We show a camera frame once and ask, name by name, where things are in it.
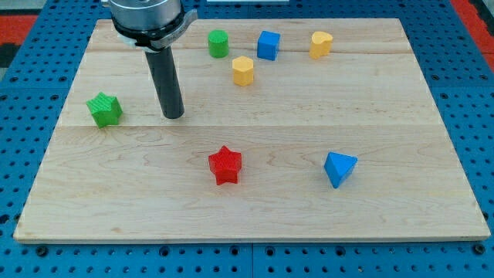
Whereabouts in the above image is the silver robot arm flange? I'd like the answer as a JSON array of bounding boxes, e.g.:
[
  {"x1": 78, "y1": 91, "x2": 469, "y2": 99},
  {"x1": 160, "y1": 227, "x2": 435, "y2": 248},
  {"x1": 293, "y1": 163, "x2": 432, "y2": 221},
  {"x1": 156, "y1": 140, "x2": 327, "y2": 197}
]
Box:
[{"x1": 100, "y1": 0, "x2": 198, "y2": 52}]

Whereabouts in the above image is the red star block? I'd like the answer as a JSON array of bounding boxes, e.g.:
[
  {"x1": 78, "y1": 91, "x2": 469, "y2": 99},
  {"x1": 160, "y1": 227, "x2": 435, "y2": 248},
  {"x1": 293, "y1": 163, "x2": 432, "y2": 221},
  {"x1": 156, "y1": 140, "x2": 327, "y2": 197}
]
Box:
[{"x1": 208, "y1": 145, "x2": 242, "y2": 185}]

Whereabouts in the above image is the green star block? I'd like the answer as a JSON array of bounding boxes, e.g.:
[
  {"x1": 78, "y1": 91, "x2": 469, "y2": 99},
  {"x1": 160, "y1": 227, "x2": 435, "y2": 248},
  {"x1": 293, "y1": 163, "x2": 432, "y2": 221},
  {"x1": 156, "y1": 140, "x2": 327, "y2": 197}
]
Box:
[{"x1": 86, "y1": 92, "x2": 123, "y2": 128}]

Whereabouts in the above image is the wooden board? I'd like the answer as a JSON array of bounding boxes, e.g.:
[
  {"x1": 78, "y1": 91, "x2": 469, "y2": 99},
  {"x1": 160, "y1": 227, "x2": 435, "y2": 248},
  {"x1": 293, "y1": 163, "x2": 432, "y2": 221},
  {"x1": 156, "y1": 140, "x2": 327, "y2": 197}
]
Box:
[{"x1": 14, "y1": 19, "x2": 490, "y2": 244}]

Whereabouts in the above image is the yellow hexagon block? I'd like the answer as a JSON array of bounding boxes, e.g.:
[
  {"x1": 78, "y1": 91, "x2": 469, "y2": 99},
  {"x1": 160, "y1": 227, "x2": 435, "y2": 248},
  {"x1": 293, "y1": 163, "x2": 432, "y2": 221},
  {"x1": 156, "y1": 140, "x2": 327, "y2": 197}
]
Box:
[{"x1": 232, "y1": 56, "x2": 254, "y2": 86}]

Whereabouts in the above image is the blue cube block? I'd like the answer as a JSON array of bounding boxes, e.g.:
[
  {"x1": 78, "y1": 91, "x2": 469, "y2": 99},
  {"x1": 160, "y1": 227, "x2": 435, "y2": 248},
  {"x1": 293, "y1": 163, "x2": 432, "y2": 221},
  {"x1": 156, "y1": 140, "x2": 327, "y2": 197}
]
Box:
[{"x1": 257, "y1": 31, "x2": 281, "y2": 61}]

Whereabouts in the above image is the blue triangular block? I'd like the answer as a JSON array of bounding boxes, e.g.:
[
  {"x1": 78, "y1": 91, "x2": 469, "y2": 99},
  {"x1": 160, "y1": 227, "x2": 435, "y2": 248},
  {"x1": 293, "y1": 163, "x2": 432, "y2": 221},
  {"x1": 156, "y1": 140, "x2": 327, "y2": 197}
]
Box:
[{"x1": 323, "y1": 151, "x2": 358, "y2": 188}]

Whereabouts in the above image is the green cylinder block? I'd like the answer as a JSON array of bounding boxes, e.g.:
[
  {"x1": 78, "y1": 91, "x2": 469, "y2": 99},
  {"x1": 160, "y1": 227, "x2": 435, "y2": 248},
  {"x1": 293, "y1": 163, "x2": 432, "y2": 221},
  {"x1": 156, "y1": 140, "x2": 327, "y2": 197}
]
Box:
[{"x1": 208, "y1": 29, "x2": 229, "y2": 58}]

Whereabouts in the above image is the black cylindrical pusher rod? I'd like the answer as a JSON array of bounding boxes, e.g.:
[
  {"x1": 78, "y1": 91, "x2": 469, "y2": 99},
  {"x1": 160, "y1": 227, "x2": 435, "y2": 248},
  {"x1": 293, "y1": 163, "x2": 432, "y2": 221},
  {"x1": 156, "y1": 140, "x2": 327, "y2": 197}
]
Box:
[{"x1": 146, "y1": 47, "x2": 184, "y2": 119}]

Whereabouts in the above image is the yellow heart block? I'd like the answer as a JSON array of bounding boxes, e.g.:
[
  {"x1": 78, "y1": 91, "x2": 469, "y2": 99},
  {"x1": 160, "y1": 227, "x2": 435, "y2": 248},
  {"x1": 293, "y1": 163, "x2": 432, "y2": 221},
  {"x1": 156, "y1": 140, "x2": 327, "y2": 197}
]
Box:
[{"x1": 309, "y1": 31, "x2": 333, "y2": 59}]

